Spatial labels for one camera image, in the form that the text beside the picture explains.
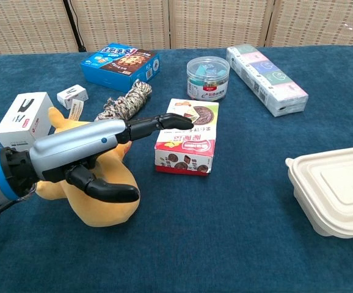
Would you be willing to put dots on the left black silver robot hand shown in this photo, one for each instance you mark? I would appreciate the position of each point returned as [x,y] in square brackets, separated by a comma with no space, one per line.
[72,146]

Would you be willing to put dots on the yellow plush toy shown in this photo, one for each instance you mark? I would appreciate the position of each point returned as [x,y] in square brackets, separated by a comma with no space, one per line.
[103,210]

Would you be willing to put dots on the small white staples box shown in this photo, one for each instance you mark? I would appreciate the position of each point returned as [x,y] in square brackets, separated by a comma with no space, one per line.
[72,96]

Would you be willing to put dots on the large white stapler box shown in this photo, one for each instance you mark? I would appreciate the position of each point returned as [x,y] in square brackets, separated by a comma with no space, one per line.
[20,119]

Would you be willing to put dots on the blue chocolate cookie box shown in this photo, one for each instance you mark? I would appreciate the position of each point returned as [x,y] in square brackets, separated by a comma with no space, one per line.
[118,65]

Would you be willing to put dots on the red white snack box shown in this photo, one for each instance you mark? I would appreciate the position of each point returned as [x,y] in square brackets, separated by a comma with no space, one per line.
[188,143]

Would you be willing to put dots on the black tripod stand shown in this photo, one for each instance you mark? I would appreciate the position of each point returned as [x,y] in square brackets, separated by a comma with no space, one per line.
[74,27]

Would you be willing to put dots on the clear jar of binder clips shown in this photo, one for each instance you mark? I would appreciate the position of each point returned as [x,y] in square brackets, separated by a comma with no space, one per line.
[207,79]

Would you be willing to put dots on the blue table mat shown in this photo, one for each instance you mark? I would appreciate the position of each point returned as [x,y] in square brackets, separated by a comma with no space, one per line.
[225,229]

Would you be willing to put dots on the bamboo folding screen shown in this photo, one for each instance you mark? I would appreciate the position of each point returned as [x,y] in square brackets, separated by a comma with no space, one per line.
[210,24]

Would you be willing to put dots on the long pastel tissue pack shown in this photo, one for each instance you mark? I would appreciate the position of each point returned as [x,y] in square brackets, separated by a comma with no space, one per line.
[265,79]

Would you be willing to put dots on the beige lidded lunch box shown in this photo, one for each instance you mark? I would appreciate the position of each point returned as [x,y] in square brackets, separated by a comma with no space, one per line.
[335,189]

